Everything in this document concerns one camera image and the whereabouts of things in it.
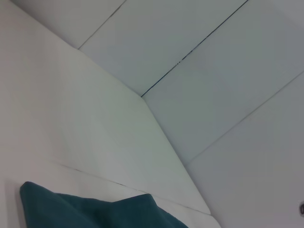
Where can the teal blue t-shirt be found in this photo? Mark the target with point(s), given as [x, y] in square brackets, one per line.
[83, 211]

